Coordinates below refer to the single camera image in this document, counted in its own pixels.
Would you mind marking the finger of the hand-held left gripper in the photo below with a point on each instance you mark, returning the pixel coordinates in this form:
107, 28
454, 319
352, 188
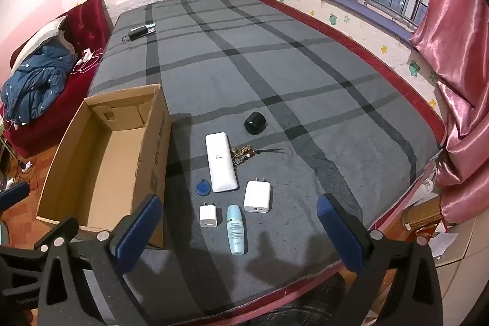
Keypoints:
15, 193
17, 252

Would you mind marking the red velvet sofa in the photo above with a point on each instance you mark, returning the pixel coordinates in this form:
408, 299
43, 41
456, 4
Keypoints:
57, 108

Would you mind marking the pink satin curtain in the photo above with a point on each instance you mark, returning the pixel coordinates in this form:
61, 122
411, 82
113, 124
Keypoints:
458, 24

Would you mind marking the blue round key fob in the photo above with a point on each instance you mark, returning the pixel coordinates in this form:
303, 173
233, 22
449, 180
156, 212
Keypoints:
203, 187

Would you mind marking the small white charger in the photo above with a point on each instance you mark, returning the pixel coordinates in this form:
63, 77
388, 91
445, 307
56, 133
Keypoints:
208, 215

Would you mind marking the small black round device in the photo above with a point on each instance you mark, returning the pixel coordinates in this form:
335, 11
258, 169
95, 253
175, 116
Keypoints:
255, 123

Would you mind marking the white papers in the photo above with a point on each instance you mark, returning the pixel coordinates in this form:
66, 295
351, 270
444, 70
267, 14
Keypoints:
443, 244

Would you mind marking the small side table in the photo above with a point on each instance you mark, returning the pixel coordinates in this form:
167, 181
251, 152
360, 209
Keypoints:
7, 154

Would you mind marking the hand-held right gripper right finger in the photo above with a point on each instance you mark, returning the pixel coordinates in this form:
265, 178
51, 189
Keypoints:
340, 234

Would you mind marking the white and red plug box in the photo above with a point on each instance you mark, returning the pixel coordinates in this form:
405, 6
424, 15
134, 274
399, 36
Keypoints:
88, 53

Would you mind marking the bed with grey plaid cover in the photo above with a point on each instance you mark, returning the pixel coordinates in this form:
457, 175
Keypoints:
305, 81

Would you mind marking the large white charger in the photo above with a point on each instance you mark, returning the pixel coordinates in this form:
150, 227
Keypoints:
257, 196

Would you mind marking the white floor power strip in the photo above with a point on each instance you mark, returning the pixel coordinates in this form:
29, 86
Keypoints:
26, 167

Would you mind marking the woven bamboo basket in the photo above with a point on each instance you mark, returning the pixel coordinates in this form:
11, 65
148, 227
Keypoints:
424, 213

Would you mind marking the long white plastic case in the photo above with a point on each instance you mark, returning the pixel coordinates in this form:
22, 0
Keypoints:
221, 165

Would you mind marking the white pillow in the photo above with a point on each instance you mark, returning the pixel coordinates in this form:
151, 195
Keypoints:
42, 35

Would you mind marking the black power adapter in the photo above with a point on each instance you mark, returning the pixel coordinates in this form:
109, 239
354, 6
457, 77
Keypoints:
138, 32

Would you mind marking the red mattress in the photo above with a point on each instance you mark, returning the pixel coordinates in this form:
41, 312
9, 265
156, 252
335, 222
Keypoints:
382, 55

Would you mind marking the dark blue star quilt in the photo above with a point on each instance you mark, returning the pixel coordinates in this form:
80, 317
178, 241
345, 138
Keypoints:
38, 81

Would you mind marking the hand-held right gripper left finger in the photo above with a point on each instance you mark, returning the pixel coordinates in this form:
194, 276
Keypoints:
133, 230

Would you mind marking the light blue bottle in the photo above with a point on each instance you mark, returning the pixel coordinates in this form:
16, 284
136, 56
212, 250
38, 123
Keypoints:
235, 230

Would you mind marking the brown cardboard box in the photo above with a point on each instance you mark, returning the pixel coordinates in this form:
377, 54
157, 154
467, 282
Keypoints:
114, 165

